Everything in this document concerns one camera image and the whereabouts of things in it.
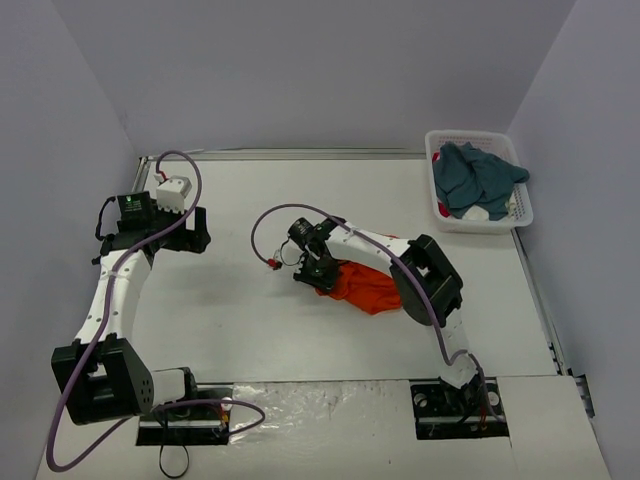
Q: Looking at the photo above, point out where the orange t shirt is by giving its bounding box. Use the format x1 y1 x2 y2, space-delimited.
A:
315 230 408 315

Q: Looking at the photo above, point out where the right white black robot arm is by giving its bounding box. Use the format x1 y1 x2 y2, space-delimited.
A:
288 217 496 414

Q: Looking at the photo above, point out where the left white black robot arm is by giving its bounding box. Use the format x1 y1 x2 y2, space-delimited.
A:
51 180 211 425

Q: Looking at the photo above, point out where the white cloth in basket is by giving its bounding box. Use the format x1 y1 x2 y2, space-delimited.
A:
461 205 490 222

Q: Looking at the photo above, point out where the teal t shirt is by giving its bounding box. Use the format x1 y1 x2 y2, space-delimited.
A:
432 142 530 221

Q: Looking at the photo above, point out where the white plastic basket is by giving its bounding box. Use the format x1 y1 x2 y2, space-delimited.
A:
424 129 534 235

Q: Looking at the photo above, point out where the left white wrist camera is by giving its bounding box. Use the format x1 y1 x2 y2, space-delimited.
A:
156 176 192 214

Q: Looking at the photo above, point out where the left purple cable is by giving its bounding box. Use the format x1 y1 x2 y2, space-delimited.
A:
44 151 266 472

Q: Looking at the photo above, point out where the purple cable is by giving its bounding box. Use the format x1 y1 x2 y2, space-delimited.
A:
251 203 501 421
44 151 266 472

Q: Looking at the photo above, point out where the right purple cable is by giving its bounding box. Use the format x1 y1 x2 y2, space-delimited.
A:
251 203 501 421

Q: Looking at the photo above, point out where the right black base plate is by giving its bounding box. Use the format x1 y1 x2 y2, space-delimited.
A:
410 377 509 441

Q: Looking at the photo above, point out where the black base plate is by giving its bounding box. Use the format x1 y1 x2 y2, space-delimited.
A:
135 404 229 447
410 377 509 441

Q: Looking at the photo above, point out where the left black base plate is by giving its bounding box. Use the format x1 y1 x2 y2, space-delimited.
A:
135 404 229 447

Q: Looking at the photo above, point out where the thin black cable loop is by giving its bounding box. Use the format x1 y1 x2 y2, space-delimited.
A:
158 439 190 479

